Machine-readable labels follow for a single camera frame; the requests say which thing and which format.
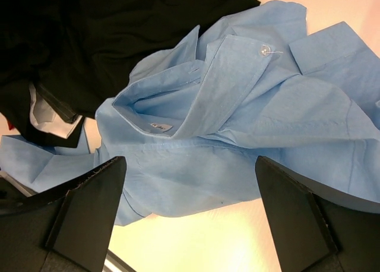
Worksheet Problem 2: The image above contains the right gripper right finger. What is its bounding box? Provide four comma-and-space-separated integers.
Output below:
255, 156, 379, 271

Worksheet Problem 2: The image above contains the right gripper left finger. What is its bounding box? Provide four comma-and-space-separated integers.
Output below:
1, 157, 126, 271

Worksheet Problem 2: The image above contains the light blue shirt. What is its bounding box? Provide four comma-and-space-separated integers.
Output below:
1, 1, 379, 226

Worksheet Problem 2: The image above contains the white shirt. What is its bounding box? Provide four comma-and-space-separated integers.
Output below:
29, 84, 83, 139

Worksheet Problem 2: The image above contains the red black plaid shirt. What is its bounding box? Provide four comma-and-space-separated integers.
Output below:
7, 120, 15, 131

